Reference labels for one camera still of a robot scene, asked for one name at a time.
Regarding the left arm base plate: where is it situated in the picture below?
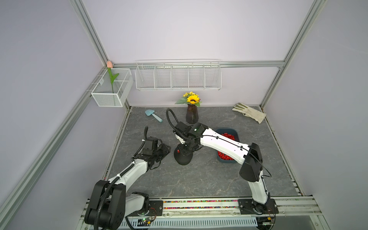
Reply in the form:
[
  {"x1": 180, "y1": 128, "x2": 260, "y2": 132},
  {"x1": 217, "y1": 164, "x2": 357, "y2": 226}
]
[{"x1": 128, "y1": 200, "x2": 163, "y2": 217}]

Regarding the left black corrugated cable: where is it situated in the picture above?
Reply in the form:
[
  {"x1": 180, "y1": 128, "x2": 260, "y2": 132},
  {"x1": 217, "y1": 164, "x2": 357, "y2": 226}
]
[{"x1": 93, "y1": 175, "x2": 121, "y2": 230}]

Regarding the pile of red sleeves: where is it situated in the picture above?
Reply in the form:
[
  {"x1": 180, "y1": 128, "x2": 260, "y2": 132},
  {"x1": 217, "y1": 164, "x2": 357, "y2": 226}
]
[{"x1": 218, "y1": 133, "x2": 236, "y2": 161}]

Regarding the teal handled small tool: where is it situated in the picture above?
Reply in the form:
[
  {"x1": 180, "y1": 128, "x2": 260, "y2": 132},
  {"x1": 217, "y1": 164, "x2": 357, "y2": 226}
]
[{"x1": 145, "y1": 109, "x2": 163, "y2": 123}]

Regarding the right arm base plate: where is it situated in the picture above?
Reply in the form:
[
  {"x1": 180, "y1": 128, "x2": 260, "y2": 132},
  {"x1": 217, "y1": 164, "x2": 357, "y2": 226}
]
[{"x1": 238, "y1": 197, "x2": 279, "y2": 215}]

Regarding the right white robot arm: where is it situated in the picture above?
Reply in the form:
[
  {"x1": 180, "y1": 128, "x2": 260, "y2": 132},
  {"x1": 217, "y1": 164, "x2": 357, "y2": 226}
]
[{"x1": 172, "y1": 122, "x2": 270, "y2": 213}]

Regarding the white wire wall shelf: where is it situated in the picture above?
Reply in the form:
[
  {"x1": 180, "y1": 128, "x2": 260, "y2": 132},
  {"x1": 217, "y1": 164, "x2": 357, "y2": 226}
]
[{"x1": 135, "y1": 59, "x2": 222, "y2": 91}]

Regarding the teal plastic tray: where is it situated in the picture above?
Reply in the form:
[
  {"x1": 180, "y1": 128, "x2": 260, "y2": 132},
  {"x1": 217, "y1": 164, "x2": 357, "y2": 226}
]
[{"x1": 214, "y1": 127, "x2": 243, "y2": 164}]

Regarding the yellow sunflower bouquet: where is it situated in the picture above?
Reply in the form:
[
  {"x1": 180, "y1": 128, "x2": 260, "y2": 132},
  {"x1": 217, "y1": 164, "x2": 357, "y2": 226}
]
[{"x1": 175, "y1": 92, "x2": 201, "y2": 107}]

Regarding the beige work glove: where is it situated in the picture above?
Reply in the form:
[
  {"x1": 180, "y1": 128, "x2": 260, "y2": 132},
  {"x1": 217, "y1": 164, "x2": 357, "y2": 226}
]
[{"x1": 232, "y1": 103, "x2": 266, "y2": 124}]

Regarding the dark ribbed vase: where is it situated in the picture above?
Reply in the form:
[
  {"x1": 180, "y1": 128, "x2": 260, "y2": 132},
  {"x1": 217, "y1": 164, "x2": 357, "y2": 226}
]
[{"x1": 186, "y1": 104, "x2": 199, "y2": 124}]

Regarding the artificial pink tulip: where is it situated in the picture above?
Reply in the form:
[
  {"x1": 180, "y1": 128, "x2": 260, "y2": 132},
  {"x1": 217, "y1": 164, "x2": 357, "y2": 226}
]
[{"x1": 106, "y1": 60, "x2": 119, "y2": 94}]

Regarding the white mesh wall basket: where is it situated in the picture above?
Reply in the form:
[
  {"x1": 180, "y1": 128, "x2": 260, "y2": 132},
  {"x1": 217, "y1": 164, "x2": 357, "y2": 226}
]
[{"x1": 91, "y1": 68, "x2": 134, "y2": 107}]

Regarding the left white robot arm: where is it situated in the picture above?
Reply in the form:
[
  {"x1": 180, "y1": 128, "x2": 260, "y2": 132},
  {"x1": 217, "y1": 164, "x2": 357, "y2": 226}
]
[{"x1": 84, "y1": 137, "x2": 171, "y2": 230}]

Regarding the black dome screw fixture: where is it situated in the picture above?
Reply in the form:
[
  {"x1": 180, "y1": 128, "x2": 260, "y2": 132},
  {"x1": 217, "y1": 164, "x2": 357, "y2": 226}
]
[{"x1": 174, "y1": 147, "x2": 193, "y2": 165}]

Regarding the right black cable loop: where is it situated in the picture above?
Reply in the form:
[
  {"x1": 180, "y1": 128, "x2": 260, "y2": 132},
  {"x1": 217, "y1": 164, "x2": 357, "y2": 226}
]
[{"x1": 166, "y1": 108, "x2": 180, "y2": 133}]

